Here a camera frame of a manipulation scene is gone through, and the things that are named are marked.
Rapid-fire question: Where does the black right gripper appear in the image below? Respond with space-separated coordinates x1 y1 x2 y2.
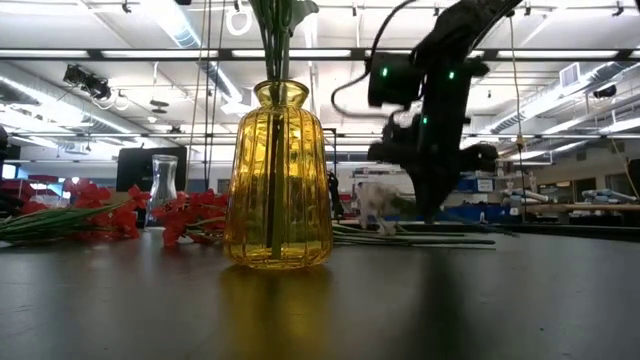
367 58 501 224

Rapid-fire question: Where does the amber ribbed glass vase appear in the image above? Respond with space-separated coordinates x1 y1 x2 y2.
223 79 335 271

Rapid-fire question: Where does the clear glass vase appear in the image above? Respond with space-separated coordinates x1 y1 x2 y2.
147 153 180 229

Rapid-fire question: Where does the blue storage bin row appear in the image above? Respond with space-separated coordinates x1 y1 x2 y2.
434 203 507 224

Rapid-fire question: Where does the person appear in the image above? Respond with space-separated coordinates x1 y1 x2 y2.
326 169 347 220

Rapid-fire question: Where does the wooden workbench top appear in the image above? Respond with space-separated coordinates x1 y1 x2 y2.
523 202 640 214

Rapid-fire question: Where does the white ceiling air vent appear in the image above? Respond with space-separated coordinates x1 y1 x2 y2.
558 61 582 90

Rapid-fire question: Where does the black computer monitor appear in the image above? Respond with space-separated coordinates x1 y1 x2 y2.
115 145 188 193

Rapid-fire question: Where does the red storage bin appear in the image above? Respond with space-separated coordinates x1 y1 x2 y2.
0 174 62 216

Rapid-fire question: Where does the hanging cord with yellow plug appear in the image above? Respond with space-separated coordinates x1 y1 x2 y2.
507 14 528 222

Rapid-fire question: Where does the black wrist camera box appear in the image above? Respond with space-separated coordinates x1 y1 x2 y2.
367 51 425 110

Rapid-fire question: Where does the black camera cable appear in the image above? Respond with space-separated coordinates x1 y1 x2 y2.
329 0 419 121

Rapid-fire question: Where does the black hanging cable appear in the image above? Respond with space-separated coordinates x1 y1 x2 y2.
202 0 213 191

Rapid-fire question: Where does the white coiled cable ring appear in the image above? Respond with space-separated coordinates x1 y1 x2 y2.
224 5 255 37

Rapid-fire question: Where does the black rig-mounted camera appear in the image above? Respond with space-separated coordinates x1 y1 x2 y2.
61 63 113 102

